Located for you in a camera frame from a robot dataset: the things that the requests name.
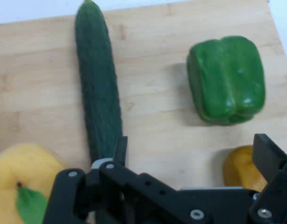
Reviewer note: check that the light wooden cutting board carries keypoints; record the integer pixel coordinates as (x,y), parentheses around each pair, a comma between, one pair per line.
(157,93)

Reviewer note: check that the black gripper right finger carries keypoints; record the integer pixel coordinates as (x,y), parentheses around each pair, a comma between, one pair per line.
(267,154)

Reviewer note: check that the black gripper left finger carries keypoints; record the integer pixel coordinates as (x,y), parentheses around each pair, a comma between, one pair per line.
(124,186)

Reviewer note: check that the green bell pepper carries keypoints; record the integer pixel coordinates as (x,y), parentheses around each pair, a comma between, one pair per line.
(227,79)

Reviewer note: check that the long dark green cucumber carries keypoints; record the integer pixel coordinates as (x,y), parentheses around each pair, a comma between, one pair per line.
(96,81)

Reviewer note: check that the orange-yellow bell pepper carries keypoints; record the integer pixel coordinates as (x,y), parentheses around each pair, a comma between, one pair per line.
(238,168)

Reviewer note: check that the yellow fruit with green leaf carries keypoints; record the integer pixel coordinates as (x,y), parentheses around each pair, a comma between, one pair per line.
(19,163)

